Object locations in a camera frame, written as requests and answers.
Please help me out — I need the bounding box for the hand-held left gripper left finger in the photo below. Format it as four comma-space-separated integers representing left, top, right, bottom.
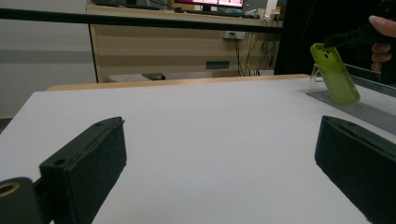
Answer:
39, 116, 128, 224

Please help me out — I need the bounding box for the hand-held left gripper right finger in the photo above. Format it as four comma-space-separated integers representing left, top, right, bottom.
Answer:
314, 115, 396, 224

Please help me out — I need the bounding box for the green phone case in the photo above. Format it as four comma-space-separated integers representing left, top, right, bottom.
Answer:
309, 42, 361, 105

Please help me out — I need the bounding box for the clear plastic packaging box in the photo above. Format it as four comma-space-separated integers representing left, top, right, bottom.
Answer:
305, 63, 396, 136

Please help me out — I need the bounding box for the dark curtain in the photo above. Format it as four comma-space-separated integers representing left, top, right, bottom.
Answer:
275, 0, 396, 77

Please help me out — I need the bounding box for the white power outlet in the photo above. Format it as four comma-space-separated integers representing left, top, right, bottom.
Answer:
222, 30, 247, 41

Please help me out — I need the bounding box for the light wooden table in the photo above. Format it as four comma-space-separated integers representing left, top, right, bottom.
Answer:
46, 73, 311, 92

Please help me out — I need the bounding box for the wooden desk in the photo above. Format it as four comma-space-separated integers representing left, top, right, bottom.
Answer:
85, 4, 285, 84

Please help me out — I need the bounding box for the bundle of desk cables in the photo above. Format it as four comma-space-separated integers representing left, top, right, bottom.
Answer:
229, 32, 282, 77

